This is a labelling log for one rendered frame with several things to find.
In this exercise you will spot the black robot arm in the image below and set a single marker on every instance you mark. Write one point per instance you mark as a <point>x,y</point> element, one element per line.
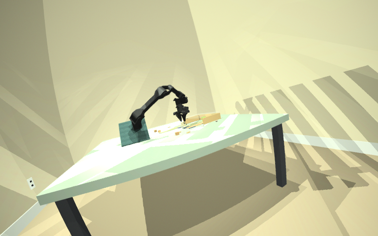
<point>160,93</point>

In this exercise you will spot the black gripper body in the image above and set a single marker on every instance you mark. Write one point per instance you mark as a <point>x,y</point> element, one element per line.
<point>180,110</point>

